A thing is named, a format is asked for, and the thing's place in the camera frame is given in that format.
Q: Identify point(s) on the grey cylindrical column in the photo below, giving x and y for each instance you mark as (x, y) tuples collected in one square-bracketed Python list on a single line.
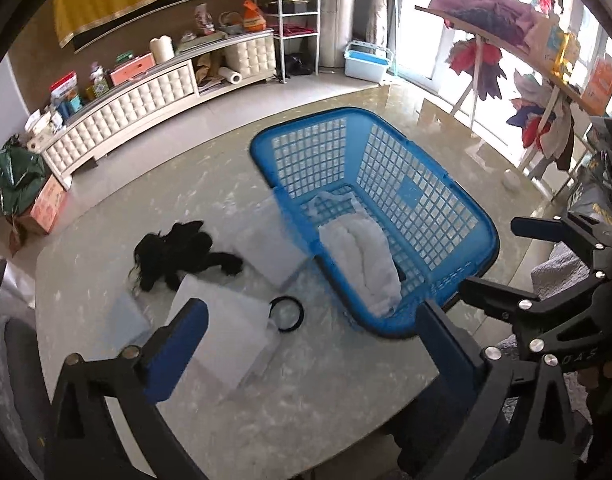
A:
[(336, 10)]

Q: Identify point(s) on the white clothes drying rack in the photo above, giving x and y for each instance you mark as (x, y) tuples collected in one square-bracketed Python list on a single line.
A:
[(475, 85)]

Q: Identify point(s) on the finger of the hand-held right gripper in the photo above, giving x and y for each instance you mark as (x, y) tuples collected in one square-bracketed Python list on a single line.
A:
[(491, 292), (536, 229)]

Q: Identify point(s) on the orange bag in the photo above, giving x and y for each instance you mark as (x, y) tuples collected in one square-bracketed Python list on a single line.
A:
[(253, 17)]

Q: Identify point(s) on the patterned curtain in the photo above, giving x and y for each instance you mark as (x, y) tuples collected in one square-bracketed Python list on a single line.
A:
[(381, 5)]

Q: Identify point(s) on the black elastic band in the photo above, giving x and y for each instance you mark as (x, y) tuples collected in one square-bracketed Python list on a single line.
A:
[(296, 326)]

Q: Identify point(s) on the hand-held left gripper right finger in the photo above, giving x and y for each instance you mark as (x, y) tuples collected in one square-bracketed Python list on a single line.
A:
[(443, 345)]

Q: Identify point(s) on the white metal shelf rack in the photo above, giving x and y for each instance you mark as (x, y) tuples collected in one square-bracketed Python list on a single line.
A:
[(298, 13)]

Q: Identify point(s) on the black plush cloth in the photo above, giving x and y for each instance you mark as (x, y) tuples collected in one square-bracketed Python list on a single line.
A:
[(181, 250)]

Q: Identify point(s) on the printed snack bag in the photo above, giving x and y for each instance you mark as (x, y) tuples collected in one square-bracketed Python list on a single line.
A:
[(203, 20)]

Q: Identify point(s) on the red hanging cloth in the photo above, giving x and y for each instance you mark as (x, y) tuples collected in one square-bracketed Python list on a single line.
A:
[(478, 67)]

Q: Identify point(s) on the grey textured cloth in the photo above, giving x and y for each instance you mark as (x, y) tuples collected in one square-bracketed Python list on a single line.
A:
[(556, 267)]

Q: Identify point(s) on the small wicker basket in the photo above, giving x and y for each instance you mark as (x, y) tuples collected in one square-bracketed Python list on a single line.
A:
[(230, 22)]

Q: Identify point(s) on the purple cloth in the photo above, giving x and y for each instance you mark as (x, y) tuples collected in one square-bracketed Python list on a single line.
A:
[(486, 10)]

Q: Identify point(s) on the blue and white plastic bin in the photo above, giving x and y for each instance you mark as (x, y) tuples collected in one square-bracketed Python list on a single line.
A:
[(366, 67)]

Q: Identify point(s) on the red folded cloth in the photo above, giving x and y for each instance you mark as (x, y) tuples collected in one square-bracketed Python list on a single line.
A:
[(298, 30)]

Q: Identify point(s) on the white fluffy cloth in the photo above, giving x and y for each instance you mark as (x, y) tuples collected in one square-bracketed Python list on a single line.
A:
[(358, 255)]

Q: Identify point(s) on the paper towel roll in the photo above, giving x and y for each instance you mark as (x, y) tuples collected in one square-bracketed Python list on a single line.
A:
[(231, 76)]

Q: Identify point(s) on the orange printed cardboard box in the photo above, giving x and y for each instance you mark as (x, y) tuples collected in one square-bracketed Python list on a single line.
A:
[(48, 205)]

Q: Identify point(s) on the hanging mixed clothes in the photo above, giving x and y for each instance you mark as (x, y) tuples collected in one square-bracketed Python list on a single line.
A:
[(541, 120)]

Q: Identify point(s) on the green plastic bag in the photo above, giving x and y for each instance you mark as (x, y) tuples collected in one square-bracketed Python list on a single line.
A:
[(11, 175)]

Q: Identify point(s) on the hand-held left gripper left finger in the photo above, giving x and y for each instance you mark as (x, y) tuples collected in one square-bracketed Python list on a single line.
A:
[(178, 345)]

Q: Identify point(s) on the grey-white foam sheet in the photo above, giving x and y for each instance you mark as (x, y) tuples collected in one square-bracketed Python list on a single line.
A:
[(271, 255)]

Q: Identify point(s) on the black bag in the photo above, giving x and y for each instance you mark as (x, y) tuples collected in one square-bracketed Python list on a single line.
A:
[(300, 65)]

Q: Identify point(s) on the red and white packet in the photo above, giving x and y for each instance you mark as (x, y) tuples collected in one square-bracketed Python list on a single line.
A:
[(63, 87)]

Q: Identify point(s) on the white tufted cabinet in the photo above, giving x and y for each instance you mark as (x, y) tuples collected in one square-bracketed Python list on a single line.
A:
[(136, 95)]

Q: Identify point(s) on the brown paper bag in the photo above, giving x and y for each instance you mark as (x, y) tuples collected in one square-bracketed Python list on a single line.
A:
[(206, 67)]

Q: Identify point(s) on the small white foam sheet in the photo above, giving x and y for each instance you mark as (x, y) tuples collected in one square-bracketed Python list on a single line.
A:
[(128, 320)]

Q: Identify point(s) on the white cylinder roll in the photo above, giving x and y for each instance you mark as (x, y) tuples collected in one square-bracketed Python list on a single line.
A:
[(162, 50)]

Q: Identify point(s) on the blue plastic laundry basket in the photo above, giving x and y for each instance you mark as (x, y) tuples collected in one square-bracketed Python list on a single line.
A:
[(436, 200)]

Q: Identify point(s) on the pink box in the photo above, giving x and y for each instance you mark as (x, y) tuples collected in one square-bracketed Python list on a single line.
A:
[(131, 69)]

